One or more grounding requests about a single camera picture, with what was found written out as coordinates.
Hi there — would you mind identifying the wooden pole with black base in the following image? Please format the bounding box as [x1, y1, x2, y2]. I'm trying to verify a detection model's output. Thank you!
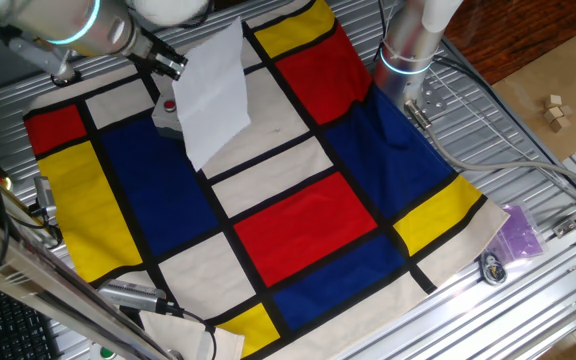
[50, 67, 82, 88]

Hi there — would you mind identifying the silver camera on frame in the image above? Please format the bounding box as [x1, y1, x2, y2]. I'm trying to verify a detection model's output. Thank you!
[96, 278, 169, 316]

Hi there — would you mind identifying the black camera cable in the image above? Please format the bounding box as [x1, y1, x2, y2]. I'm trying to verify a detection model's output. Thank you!
[165, 303, 219, 360]

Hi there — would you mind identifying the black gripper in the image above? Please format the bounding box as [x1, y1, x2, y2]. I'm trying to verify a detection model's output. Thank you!
[128, 27, 190, 82]

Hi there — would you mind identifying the purple plastic bag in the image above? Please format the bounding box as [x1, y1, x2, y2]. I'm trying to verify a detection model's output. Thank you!
[485, 202, 549, 264]

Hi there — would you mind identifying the colour block tablecloth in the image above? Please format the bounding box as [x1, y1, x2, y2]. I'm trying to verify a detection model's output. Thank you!
[22, 0, 512, 360]

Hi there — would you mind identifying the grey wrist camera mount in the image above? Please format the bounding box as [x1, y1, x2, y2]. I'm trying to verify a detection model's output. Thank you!
[0, 17, 77, 84]

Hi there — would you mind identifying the small grey camera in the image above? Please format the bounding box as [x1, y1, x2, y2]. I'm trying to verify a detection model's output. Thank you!
[32, 174, 59, 219]

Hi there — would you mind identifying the aluminium frame beam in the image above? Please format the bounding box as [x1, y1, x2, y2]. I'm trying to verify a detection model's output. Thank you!
[0, 202, 184, 360]

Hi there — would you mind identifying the aluminium corner bracket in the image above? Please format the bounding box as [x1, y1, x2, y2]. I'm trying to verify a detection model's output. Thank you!
[551, 216, 576, 239]

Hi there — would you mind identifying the brown fibreboard panel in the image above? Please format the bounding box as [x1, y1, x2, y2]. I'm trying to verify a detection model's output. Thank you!
[490, 17, 576, 162]

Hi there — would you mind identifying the white paper sheet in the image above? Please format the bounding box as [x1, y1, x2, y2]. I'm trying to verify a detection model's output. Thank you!
[171, 17, 252, 173]

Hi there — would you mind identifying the black computer keyboard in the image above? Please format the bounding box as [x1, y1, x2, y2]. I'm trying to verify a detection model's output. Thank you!
[0, 279, 62, 360]

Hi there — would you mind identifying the grey green button box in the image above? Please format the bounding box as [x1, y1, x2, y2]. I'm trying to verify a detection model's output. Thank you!
[89, 342, 119, 360]

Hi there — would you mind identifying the grey red button box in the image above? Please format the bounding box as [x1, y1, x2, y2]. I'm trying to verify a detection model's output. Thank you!
[150, 93, 185, 141]

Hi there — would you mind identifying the thick grey robot cable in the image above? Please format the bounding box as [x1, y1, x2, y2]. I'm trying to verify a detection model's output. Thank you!
[403, 98, 576, 199]

